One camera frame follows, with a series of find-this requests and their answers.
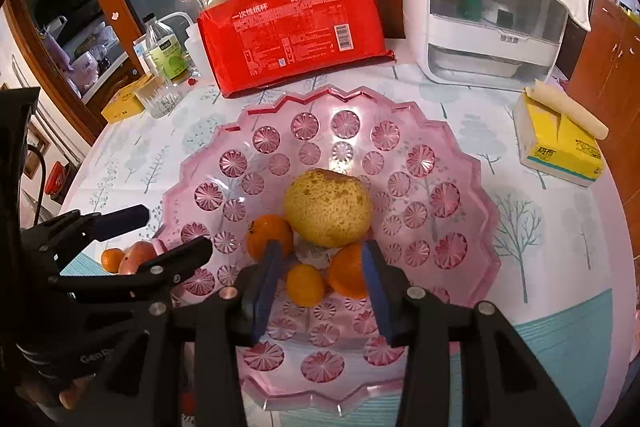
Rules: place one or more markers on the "yellow cardboard box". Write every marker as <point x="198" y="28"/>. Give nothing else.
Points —
<point x="120" y="104"/>

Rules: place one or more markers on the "clear plastic cup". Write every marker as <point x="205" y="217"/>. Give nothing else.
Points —
<point x="157" y="99"/>

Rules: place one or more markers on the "yellow tissue box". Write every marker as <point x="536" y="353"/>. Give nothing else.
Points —
<point x="555" y="149"/>

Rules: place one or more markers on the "yellow speckled pear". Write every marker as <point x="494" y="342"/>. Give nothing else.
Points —
<point x="325" y="207"/>

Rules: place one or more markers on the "red apple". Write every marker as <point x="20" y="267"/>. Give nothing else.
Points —
<point x="137" y="253"/>

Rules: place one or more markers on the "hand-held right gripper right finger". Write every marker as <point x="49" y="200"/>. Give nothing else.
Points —
<point x="376" y="292"/>

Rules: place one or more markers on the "orange tangerine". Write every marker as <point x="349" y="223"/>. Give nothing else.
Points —
<point x="262" y="229"/>
<point x="111" y="261"/>
<point x="347" y="272"/>

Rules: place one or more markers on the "white countertop appliance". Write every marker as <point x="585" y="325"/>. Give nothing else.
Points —
<point x="415" y="7"/>

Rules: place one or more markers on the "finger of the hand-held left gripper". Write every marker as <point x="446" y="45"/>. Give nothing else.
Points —
<point x="175" y="259"/>
<point x="122" y="221"/>

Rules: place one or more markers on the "red paper cup package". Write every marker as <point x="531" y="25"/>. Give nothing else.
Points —
<point x="290" y="42"/>

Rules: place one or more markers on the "tree print tablecloth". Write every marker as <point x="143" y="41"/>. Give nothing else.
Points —
<point x="525" y="232"/>

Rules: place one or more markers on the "pink plastic fruit plate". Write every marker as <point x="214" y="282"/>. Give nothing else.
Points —
<point x="440" y="167"/>

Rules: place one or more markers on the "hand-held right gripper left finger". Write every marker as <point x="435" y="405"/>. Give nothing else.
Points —
<point x="264" y="292"/>

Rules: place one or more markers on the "small yellow-orange tangerine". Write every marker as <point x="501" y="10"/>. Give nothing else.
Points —
<point x="305" y="284"/>

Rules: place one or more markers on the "brown wooden cabinet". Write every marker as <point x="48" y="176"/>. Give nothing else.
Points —
<point x="610" y="67"/>

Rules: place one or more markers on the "person's left hand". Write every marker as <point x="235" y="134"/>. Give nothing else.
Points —
<point x="67" y="399"/>

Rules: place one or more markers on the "cream paper roll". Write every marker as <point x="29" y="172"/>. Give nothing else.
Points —
<point x="570" y="112"/>

